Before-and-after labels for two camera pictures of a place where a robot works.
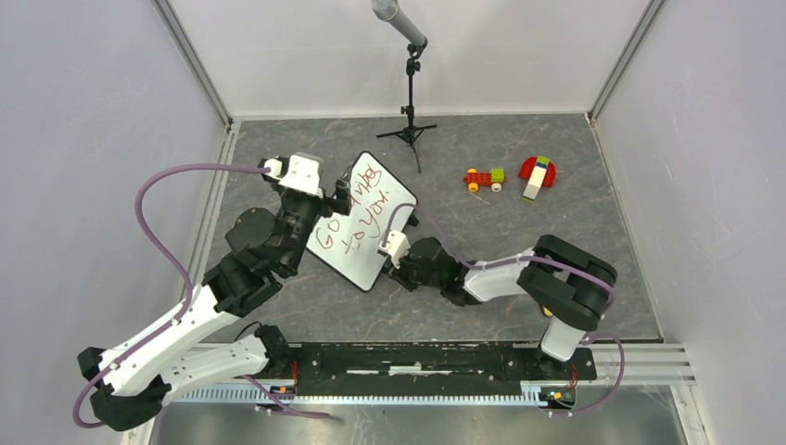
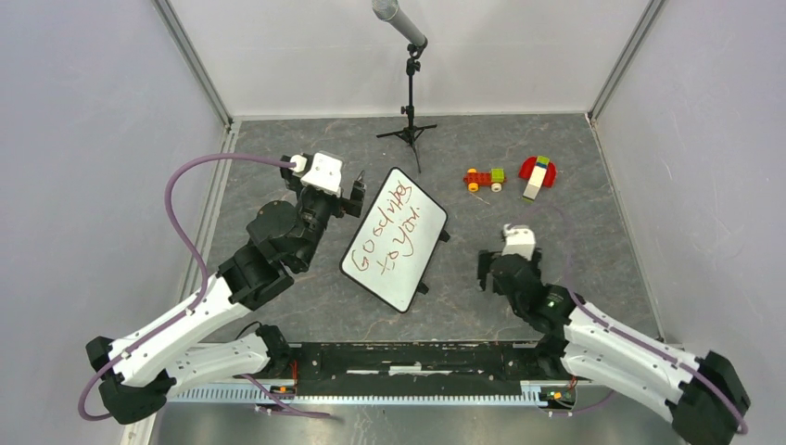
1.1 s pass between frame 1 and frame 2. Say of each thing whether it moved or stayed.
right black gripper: moved
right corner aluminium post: stayed
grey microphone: stayed
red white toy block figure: stayed
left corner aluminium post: stayed
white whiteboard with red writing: moved
